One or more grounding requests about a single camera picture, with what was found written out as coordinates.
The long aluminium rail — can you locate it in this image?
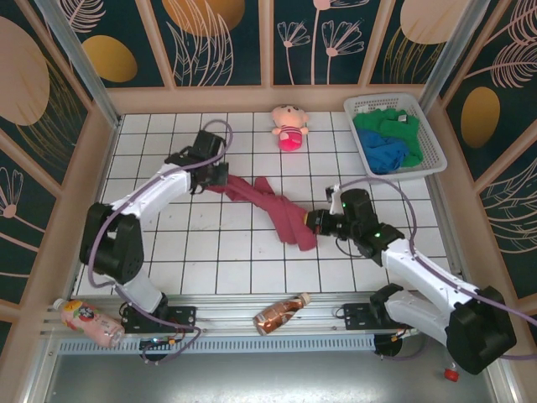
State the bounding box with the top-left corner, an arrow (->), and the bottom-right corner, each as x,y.
39,292 -> 492,337

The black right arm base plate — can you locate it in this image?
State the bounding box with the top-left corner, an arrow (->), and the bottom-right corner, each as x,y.
341,301 -> 420,333

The brown coffee bottle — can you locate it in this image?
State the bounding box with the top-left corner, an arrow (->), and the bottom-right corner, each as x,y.
252,292 -> 311,337

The short aluminium side rail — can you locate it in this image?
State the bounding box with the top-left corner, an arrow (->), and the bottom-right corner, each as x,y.
431,174 -> 467,295

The green tank top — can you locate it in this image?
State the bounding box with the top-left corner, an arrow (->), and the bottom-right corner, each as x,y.
352,107 -> 423,169

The white plastic basket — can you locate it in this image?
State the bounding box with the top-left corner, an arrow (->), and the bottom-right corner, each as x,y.
343,92 -> 448,181

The pink drink bottle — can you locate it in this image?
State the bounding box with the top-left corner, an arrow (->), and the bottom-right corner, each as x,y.
53,296 -> 126,348

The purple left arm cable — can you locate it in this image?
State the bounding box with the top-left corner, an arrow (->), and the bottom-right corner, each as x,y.
86,118 -> 235,366

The maroon tank top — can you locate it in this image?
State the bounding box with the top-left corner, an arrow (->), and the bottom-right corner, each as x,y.
217,174 -> 319,253

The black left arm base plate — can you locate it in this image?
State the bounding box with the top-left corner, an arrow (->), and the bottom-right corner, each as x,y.
119,304 -> 198,336

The blue tank top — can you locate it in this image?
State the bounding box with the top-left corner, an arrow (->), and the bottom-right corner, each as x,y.
361,128 -> 410,175

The thin black cable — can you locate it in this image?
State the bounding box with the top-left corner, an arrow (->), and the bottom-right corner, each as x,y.
334,235 -> 367,259

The small circuit board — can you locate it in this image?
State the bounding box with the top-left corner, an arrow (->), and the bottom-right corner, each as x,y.
140,335 -> 188,350

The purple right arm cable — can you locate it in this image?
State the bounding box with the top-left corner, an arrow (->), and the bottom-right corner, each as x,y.
335,175 -> 537,363

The pink plush doll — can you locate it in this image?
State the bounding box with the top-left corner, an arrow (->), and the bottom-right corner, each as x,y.
270,104 -> 310,152

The aluminium frame post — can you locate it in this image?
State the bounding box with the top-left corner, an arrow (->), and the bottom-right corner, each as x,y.
419,0 -> 490,121
35,0 -> 123,128

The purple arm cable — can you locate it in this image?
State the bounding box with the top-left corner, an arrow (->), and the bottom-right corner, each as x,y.
86,118 -> 235,366
335,175 -> 537,363

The grey slotted cable duct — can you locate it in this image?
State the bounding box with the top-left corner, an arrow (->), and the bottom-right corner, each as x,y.
56,334 -> 378,357

